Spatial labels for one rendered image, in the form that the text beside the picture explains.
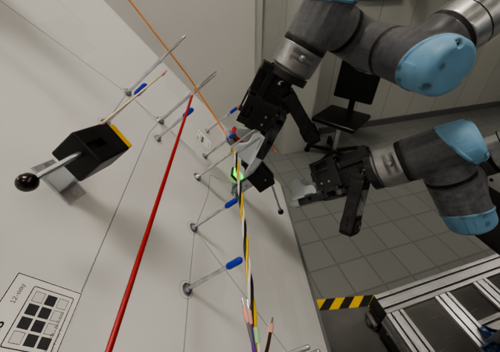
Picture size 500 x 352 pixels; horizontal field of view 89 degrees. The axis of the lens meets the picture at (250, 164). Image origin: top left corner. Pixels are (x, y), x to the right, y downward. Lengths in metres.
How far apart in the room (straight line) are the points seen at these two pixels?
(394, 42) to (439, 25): 0.05
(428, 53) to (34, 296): 0.46
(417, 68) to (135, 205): 0.39
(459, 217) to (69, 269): 0.54
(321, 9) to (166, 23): 1.93
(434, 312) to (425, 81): 1.36
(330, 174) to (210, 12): 1.97
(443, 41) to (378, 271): 1.64
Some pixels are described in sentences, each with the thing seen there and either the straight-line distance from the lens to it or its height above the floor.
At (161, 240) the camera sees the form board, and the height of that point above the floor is 1.21.
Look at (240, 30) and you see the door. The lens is 2.40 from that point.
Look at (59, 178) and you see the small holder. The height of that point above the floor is 1.32.
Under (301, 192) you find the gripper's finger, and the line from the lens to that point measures 0.57.
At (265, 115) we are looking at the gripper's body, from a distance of 0.47.
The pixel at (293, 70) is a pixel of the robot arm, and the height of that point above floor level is 1.36.
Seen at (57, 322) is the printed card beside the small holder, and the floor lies 1.27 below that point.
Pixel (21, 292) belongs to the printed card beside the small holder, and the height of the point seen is 1.29.
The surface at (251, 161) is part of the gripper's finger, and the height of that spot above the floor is 1.20.
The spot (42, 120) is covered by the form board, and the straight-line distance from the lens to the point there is 0.36.
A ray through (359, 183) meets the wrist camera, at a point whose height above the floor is 1.17.
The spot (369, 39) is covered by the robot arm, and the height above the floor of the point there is 1.40.
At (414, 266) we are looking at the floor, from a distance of 2.05.
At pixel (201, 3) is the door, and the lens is 2.33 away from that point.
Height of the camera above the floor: 1.47
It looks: 35 degrees down
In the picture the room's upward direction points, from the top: straight up
